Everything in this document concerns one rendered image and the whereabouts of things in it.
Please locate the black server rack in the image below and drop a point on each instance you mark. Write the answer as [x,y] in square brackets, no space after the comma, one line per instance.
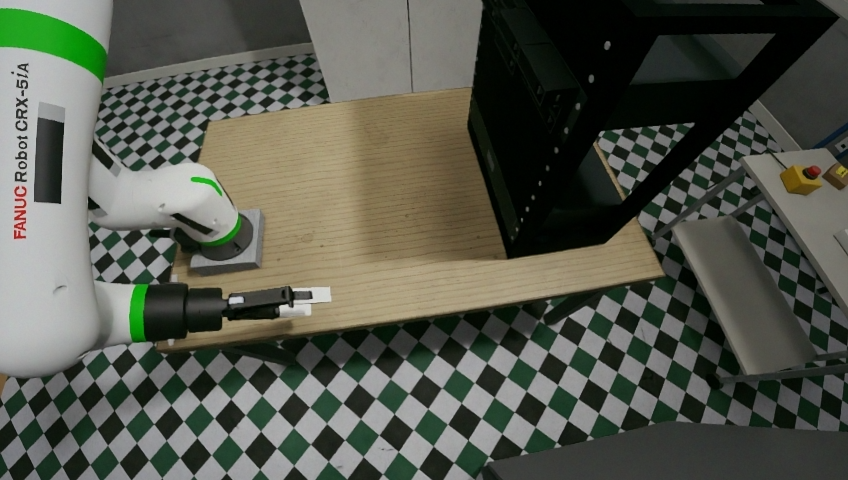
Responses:
[583,54]

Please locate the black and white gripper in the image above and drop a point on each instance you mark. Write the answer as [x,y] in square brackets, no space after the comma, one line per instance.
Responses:
[206,306]

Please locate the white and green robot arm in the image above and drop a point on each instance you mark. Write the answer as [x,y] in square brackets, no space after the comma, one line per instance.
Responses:
[53,56]

